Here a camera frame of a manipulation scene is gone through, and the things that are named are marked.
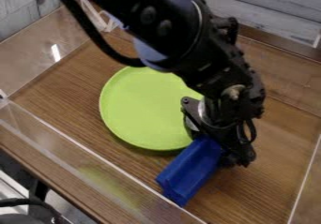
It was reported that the black cable lower left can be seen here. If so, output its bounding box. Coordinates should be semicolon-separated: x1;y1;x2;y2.
0;198;61;224

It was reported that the clear acrylic triangle bracket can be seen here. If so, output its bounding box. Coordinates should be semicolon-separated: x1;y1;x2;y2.
79;0;123;33

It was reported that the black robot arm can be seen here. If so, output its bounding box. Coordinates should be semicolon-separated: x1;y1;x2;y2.
60;0;266;166

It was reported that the blue cross-shaped block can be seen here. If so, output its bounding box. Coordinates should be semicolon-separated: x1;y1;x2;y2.
155;135;222;207

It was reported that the green round plate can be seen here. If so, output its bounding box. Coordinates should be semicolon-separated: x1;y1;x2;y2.
99;67;200;152

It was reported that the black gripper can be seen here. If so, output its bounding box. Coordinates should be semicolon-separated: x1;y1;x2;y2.
180;97;257;168

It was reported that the clear acrylic front wall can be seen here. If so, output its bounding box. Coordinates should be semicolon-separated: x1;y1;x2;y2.
0;99;206;224

